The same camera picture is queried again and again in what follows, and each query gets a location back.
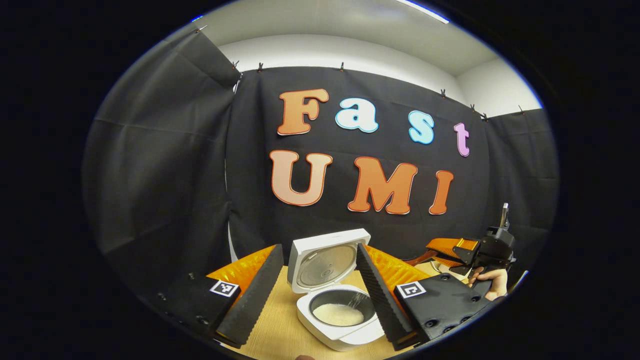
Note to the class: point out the white rice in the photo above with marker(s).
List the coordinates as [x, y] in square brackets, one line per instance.
[337, 315]

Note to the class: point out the white rice cooker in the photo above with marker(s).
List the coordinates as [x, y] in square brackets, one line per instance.
[300, 250]

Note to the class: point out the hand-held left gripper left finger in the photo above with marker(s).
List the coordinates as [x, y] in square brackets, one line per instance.
[255, 300]

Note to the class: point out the ceiling light strip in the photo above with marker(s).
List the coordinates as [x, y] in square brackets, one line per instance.
[198, 19]
[422, 11]

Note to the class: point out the black backdrop cloth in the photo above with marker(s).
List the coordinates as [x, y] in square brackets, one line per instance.
[150, 175]

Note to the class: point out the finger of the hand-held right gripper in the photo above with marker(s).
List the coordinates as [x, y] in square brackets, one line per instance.
[452, 246]
[450, 261]

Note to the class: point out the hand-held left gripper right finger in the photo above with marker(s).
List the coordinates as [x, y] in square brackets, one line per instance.
[382, 305]

